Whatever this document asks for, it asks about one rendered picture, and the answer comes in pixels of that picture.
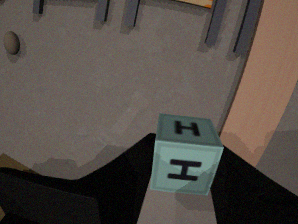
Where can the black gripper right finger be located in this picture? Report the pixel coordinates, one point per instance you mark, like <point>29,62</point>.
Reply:
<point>243,195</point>

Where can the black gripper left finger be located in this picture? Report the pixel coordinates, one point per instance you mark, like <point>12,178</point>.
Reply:
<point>111,195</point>

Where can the teal cube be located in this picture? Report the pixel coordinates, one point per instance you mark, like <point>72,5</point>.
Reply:
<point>186,154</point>

